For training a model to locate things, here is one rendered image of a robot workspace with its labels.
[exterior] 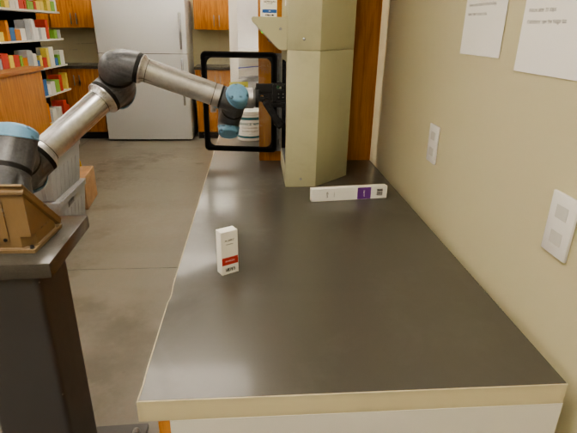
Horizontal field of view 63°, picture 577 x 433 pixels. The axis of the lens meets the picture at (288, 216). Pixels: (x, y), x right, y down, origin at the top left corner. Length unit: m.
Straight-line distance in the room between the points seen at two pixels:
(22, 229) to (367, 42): 1.43
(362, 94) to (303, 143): 0.48
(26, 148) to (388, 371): 1.09
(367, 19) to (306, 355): 1.48
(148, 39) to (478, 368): 6.13
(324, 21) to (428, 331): 1.06
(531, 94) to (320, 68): 0.78
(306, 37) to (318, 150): 0.38
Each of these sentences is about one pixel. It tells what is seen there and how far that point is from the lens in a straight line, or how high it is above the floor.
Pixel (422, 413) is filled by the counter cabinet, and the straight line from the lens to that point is 0.86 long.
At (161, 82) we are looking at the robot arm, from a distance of 1.59.
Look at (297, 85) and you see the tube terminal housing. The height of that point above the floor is 1.30.
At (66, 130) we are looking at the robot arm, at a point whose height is 1.17.
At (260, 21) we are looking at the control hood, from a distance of 1.61.
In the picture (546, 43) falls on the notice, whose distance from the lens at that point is 1.03.
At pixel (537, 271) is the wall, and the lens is 1.03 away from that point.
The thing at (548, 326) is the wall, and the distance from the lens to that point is 1.02.
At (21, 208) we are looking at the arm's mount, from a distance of 1.31.
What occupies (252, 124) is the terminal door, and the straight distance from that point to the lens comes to 1.97.
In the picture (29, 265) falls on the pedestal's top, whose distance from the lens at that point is 1.29.
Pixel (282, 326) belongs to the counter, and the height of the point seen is 0.94.
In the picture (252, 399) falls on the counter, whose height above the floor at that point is 0.94.
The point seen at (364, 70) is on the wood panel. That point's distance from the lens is 2.04.
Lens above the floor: 1.48
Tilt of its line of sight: 22 degrees down
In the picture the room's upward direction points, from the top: 1 degrees clockwise
